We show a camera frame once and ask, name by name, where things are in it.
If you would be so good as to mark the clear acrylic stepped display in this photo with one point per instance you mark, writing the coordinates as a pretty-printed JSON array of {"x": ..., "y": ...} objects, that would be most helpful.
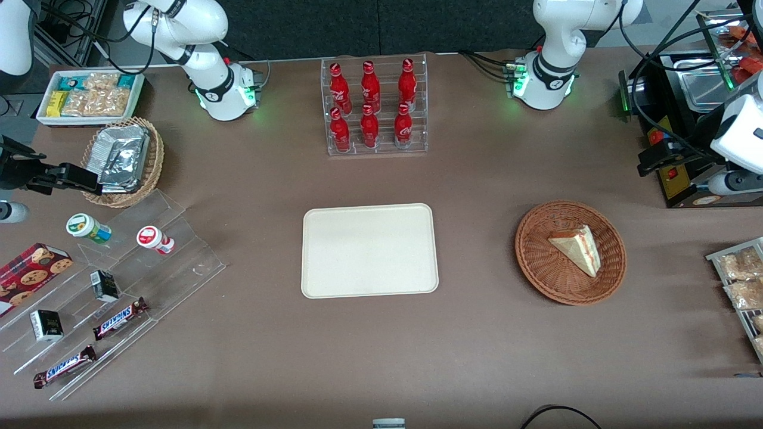
[{"x": 179, "y": 268}]

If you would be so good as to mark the teal snack pack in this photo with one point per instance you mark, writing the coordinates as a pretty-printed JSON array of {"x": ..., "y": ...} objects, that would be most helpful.
[{"x": 71, "y": 83}]

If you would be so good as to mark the silver foil pack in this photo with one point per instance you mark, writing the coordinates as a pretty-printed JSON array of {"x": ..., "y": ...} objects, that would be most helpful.
[
  {"x": 122, "y": 136},
  {"x": 122, "y": 170}
]

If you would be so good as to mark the grey metal snack tray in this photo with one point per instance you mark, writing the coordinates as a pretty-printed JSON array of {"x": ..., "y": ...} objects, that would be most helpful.
[{"x": 715, "y": 257}]

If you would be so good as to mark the black glass food warmer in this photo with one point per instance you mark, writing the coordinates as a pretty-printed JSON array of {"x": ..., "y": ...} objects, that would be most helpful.
[{"x": 673, "y": 179}]

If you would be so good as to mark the clear acrylic bottle rack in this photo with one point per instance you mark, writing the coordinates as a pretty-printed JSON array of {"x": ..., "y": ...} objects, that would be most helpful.
[{"x": 387, "y": 149}]

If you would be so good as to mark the green lid yogurt cup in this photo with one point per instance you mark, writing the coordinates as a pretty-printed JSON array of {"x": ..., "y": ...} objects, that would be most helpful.
[{"x": 86, "y": 227}]

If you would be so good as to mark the clear bag of pastry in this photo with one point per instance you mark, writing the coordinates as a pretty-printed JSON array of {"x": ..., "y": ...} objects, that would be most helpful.
[
  {"x": 759, "y": 344},
  {"x": 758, "y": 323},
  {"x": 745, "y": 294},
  {"x": 739, "y": 263}
]

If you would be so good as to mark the red cola bottle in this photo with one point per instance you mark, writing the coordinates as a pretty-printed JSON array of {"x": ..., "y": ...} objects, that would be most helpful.
[
  {"x": 403, "y": 128},
  {"x": 340, "y": 134},
  {"x": 338, "y": 89},
  {"x": 370, "y": 86},
  {"x": 407, "y": 83},
  {"x": 369, "y": 131}
]

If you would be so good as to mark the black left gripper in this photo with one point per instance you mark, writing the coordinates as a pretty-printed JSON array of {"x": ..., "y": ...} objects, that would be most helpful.
[{"x": 695, "y": 145}]

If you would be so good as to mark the clear bag of crackers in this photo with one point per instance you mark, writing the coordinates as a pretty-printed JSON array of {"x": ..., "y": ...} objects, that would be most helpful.
[
  {"x": 101, "y": 80},
  {"x": 95, "y": 102}
]

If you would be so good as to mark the brown snickers bar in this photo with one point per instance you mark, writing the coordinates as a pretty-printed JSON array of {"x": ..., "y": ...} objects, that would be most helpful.
[
  {"x": 64, "y": 366},
  {"x": 119, "y": 319}
]

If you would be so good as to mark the white rectangular snack bin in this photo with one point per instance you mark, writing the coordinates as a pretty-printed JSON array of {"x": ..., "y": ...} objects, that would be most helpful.
[{"x": 43, "y": 119}]

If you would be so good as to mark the cream plastic serving tray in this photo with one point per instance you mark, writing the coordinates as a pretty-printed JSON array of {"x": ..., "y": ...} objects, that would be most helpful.
[{"x": 369, "y": 250}]

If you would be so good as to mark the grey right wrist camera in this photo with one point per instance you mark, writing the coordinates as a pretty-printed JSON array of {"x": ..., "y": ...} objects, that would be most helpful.
[{"x": 13, "y": 212}]

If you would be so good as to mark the steel warmer pan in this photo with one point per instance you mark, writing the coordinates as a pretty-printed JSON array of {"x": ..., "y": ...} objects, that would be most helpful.
[{"x": 703, "y": 89}]

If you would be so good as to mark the light wicker basket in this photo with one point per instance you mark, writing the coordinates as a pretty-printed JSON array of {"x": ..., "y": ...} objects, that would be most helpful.
[{"x": 154, "y": 161}]

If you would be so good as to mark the grey white device edge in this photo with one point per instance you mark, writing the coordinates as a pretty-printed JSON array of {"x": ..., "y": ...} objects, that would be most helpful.
[{"x": 388, "y": 423}]

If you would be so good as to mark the round brown wicker basket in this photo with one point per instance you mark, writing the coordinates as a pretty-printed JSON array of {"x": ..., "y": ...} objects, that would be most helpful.
[{"x": 536, "y": 262}]

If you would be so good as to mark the red plaid cookie box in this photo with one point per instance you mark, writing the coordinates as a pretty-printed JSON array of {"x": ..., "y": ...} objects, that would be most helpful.
[{"x": 30, "y": 275}]

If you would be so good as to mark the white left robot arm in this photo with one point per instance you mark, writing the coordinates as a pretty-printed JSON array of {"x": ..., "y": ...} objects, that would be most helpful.
[{"x": 554, "y": 36}]

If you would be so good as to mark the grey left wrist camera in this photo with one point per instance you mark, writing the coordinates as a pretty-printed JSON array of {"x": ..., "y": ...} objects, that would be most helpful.
[{"x": 736, "y": 183}]

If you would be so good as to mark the red lid yogurt cup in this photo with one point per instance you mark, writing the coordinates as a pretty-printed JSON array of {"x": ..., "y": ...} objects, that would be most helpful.
[{"x": 153, "y": 239}]

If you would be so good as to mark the black metal rack frame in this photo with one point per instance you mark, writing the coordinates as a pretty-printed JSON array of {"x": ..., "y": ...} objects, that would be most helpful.
[{"x": 65, "y": 30}]

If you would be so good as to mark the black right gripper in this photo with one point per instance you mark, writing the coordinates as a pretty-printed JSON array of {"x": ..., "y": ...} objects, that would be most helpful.
[{"x": 13, "y": 173}]

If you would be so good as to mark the small black carton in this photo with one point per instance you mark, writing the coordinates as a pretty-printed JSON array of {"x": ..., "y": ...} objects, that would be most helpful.
[
  {"x": 105, "y": 286},
  {"x": 46, "y": 325}
]

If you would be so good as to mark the triangular sandwich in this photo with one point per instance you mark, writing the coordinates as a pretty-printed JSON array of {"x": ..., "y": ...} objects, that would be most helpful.
[{"x": 575, "y": 247}]

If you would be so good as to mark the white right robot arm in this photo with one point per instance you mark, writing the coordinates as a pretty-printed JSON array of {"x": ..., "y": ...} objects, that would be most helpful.
[{"x": 202, "y": 24}]

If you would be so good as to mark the yellow snack pack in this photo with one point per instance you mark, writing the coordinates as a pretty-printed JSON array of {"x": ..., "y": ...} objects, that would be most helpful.
[{"x": 56, "y": 104}]

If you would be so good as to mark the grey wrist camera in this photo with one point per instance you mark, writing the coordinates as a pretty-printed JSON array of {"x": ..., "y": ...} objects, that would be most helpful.
[
  {"x": 13, "y": 212},
  {"x": 736, "y": 183}
]

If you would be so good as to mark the orange fried food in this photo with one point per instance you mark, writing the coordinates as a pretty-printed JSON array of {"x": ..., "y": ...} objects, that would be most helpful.
[{"x": 742, "y": 36}]

